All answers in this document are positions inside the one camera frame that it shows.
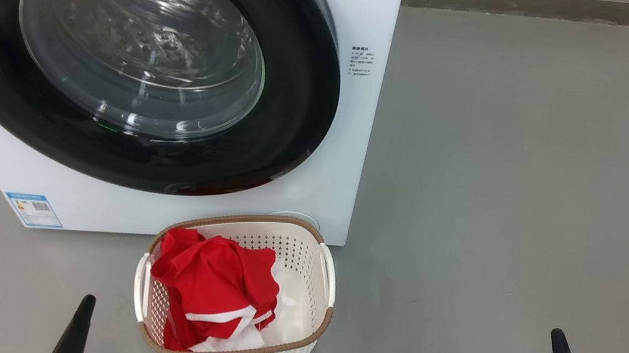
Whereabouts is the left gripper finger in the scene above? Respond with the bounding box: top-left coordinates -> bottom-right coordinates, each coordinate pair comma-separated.
49,289 -> 98,353

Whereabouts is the red and white garment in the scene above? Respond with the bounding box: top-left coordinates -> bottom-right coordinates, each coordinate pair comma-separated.
138,223 -> 319,353

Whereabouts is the black round glass washer door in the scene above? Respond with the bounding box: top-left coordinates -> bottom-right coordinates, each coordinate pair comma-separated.
0,0 -> 356,219

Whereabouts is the cream basket with brown rim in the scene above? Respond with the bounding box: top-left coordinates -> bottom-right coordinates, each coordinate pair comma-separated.
122,195 -> 348,353

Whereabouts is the white front-load washing machine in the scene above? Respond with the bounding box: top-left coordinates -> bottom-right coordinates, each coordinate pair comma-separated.
0,0 -> 404,280

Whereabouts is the blue energy label sticker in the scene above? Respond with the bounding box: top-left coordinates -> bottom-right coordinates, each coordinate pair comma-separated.
1,190 -> 67,232

